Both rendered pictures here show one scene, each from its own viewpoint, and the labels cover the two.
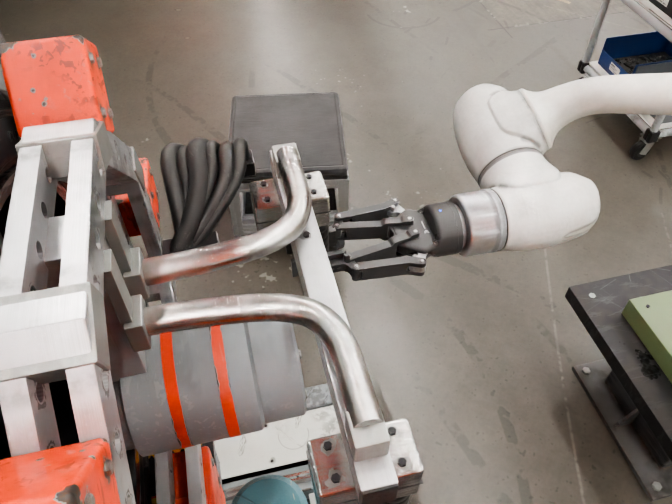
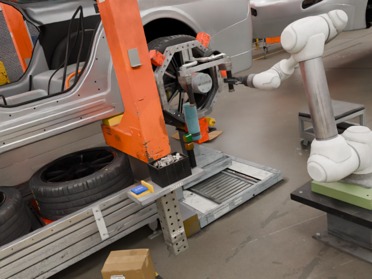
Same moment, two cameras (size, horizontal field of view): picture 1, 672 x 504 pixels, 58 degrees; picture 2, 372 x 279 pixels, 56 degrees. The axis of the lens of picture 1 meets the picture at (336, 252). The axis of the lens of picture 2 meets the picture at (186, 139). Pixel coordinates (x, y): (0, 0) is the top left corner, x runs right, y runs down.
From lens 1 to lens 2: 2.17 m
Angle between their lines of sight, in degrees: 64
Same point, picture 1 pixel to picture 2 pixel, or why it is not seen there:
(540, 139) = (279, 68)
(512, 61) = not seen: outside the picture
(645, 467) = (323, 231)
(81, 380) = (168, 52)
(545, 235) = (258, 82)
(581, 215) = (265, 79)
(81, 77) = (201, 36)
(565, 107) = (286, 62)
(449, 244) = (244, 81)
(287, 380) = (196, 79)
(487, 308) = not seen: hidden behind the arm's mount
